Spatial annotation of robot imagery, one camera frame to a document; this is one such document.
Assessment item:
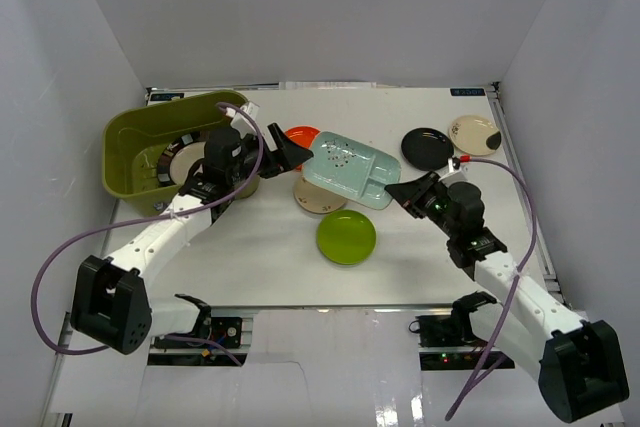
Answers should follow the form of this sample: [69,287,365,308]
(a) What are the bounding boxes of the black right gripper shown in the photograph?
[385,171,459,239]

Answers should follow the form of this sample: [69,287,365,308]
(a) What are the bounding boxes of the light blue oblong dish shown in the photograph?
[302,131,401,210]

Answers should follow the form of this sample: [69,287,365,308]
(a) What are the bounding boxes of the beige plate with characters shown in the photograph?
[293,176,347,215]

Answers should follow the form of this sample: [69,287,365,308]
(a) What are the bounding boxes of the lime green round plate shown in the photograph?
[316,210,377,266]

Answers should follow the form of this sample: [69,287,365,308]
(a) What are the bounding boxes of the large black rimmed beige plate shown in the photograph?
[156,131,209,187]

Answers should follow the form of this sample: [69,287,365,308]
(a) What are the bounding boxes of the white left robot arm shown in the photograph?
[70,124,313,354]

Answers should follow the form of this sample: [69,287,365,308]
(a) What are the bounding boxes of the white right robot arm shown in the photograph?
[385,173,630,423]

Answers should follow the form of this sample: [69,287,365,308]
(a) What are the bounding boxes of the olive green plastic bin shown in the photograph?
[102,90,248,217]

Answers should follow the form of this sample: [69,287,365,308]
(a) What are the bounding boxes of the orange round plate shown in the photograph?
[281,126,319,171]

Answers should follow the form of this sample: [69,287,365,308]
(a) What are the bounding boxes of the black round plate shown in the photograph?
[401,127,454,171]

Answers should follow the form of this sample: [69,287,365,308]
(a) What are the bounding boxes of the papers at table back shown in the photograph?
[279,81,377,90]

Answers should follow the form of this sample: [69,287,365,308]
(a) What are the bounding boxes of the cream plate with black spot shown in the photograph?
[449,115,502,156]

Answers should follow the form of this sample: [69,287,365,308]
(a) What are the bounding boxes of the blue label sticker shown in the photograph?
[450,88,486,97]
[149,92,185,102]

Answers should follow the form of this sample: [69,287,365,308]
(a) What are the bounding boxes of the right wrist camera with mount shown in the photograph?
[440,157,467,186]

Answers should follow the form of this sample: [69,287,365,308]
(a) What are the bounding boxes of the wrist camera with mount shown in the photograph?
[440,157,467,186]
[226,101,260,132]

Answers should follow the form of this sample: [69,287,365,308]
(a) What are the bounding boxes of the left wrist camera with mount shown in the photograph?
[226,101,260,132]

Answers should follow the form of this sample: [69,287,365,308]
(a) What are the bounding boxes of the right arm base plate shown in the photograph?
[408,315,485,372]

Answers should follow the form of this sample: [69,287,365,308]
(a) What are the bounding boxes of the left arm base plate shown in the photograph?
[147,317,253,367]

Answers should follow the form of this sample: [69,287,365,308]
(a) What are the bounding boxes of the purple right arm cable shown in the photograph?
[444,156,539,421]

